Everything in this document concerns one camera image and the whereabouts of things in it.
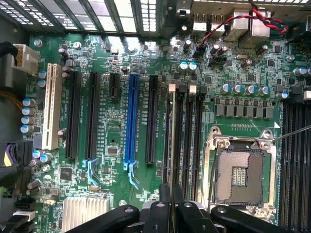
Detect short black expansion slot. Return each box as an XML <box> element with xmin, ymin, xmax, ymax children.
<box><xmin>108</xmin><ymin>72</ymin><xmax>121</xmax><ymax>99</ymax></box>

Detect black RAM slot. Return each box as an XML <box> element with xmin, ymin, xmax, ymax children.
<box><xmin>165</xmin><ymin>83</ymin><xmax>177</xmax><ymax>202</ymax></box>
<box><xmin>280</xmin><ymin>97</ymin><xmax>292</xmax><ymax>231</ymax></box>
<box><xmin>291</xmin><ymin>86</ymin><xmax>302</xmax><ymax>231</ymax></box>
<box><xmin>301</xmin><ymin>91</ymin><xmax>311</xmax><ymax>231</ymax></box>
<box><xmin>176</xmin><ymin>84</ymin><xmax>187</xmax><ymax>202</ymax></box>
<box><xmin>197</xmin><ymin>86</ymin><xmax>208</xmax><ymax>202</ymax></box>
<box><xmin>187</xmin><ymin>83</ymin><xmax>198</xmax><ymax>202</ymax></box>

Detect tall metal port block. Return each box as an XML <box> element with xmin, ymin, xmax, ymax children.
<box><xmin>225</xmin><ymin>9</ymin><xmax>252</xmax><ymax>42</ymax></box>
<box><xmin>250</xmin><ymin>11</ymin><xmax>272</xmax><ymax>47</ymax></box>

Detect white power connector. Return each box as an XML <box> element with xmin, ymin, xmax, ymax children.
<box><xmin>12</xmin><ymin>43</ymin><xmax>39</xmax><ymax>76</ymax></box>

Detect green motherboard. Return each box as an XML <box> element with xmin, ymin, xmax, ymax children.
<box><xmin>24</xmin><ymin>31</ymin><xmax>311</xmax><ymax>233</ymax></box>

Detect long black expansion slot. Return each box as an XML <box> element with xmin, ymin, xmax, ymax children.
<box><xmin>65</xmin><ymin>70</ymin><xmax>82</xmax><ymax>160</ymax></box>
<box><xmin>145</xmin><ymin>74</ymin><xmax>159</xmax><ymax>165</ymax></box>
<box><xmin>82</xmin><ymin>71</ymin><xmax>102</xmax><ymax>186</ymax></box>

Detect metal CPU socket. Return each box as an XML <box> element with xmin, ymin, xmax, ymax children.
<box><xmin>203</xmin><ymin>126</ymin><xmax>277</xmax><ymax>223</ymax></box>

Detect black connector purple wires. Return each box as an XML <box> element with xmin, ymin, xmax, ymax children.
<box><xmin>0</xmin><ymin>140</ymin><xmax>34</xmax><ymax>195</ymax></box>

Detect thin metal locking lever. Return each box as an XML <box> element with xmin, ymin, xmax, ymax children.
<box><xmin>207</xmin><ymin>142</ymin><xmax>222</xmax><ymax>212</ymax></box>
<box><xmin>272</xmin><ymin>125</ymin><xmax>311</xmax><ymax>143</ymax></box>

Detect silver finned heatsink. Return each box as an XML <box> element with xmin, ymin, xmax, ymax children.
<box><xmin>62</xmin><ymin>196</ymin><xmax>110</xmax><ymax>233</ymax></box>

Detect blue expansion slot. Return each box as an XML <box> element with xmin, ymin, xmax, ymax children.
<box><xmin>123</xmin><ymin>73</ymin><xmax>141</xmax><ymax>190</ymax></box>

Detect white PCI expansion slot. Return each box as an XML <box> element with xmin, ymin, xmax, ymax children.
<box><xmin>41</xmin><ymin>63</ymin><xmax>63</xmax><ymax>150</ymax></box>

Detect black SATA plug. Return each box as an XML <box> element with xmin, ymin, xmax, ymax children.
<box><xmin>0</xmin><ymin>196</ymin><xmax>36</xmax><ymax>233</ymax></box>

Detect open grey PC case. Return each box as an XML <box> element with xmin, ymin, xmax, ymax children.
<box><xmin>0</xmin><ymin>0</ymin><xmax>311</xmax><ymax>233</ymax></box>

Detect black sleeved cable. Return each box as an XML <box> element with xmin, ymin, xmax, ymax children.
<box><xmin>0</xmin><ymin>41</ymin><xmax>20</xmax><ymax>88</ymax></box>

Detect metal USB port block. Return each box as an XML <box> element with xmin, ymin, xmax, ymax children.
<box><xmin>210</xmin><ymin>13</ymin><xmax>225</xmax><ymax>33</ymax></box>
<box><xmin>192</xmin><ymin>13</ymin><xmax>208</xmax><ymax>32</ymax></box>

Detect yellow braided wire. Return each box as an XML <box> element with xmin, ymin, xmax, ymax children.
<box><xmin>0</xmin><ymin>91</ymin><xmax>24</xmax><ymax>117</ymax></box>

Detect red black twisted wire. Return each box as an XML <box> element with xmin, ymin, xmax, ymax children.
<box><xmin>200</xmin><ymin>0</ymin><xmax>290</xmax><ymax>49</ymax></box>

